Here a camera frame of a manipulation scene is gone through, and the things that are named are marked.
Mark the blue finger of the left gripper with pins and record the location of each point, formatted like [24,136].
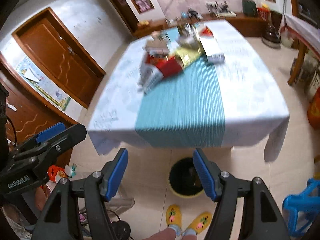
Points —
[50,132]
[66,140]

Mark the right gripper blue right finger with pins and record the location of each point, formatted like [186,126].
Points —
[208,173]

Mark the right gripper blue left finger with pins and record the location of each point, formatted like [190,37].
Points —
[113,172]

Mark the red paper cup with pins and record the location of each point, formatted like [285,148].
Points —
[168,66]

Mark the yellow green foil bag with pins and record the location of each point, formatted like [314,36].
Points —
[186,56]

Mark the cream atomy toothpaste box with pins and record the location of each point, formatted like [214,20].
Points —
[211,46]

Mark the yellow rimmed trash bin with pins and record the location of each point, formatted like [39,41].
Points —
[184,180]

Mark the left yellow slipper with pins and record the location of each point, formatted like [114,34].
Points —
[173,216]

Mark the yellow slipper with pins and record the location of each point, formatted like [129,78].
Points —
[199,224]
[173,216]

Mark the right yellow slipper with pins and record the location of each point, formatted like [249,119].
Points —
[199,224]

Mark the white and teal tablecloth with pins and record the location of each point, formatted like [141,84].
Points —
[237,103]

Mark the brown wooden door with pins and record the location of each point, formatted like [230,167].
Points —
[53,48]

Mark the blue plastic stool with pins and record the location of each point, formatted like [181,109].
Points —
[300,210]

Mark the childrens wall poster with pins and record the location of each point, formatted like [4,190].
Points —
[42,84]

